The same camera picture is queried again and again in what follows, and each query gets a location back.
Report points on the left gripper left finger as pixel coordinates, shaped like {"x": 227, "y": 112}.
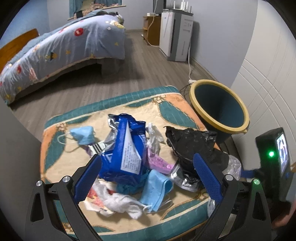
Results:
{"x": 43, "y": 221}

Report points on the yellow and teal trash bin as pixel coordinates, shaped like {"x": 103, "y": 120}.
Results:
{"x": 219, "y": 108}

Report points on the teal window curtain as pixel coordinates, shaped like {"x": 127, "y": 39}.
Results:
{"x": 87, "y": 6}

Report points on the bed with blue quilt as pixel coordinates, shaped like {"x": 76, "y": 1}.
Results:
{"x": 98, "y": 35}

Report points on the wooden headboard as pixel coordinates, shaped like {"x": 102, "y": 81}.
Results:
{"x": 8, "y": 51}

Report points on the black plastic bag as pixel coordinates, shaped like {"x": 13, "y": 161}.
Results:
{"x": 192, "y": 148}

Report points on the silver foil wrapper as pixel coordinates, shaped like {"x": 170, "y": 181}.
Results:
{"x": 185, "y": 181}

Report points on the white grey air purifier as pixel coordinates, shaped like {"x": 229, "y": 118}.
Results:
{"x": 175, "y": 34}

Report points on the blue face mask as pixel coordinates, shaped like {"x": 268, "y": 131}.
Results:
{"x": 155, "y": 195}
{"x": 84, "y": 135}

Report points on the wooden side cabinet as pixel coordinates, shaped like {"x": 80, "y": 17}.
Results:
{"x": 151, "y": 29}

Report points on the white crumpled tissue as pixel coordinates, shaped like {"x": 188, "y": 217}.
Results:
{"x": 103, "y": 199}

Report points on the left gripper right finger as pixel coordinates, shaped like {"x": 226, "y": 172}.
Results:
{"x": 241, "y": 210}

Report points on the blue plastic snack bag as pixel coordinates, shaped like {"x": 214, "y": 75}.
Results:
{"x": 123, "y": 159}

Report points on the teal and orange patterned mat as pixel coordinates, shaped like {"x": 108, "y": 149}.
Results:
{"x": 130, "y": 192}

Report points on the person's right hand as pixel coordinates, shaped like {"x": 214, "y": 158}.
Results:
{"x": 283, "y": 219}

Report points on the clear plastic wrapper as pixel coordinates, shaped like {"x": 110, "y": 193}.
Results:
{"x": 233, "y": 168}

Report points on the white router with antennas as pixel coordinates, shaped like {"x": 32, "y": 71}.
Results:
{"x": 182, "y": 6}

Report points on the purple snack wrapper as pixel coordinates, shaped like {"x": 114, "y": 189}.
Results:
{"x": 157, "y": 163}

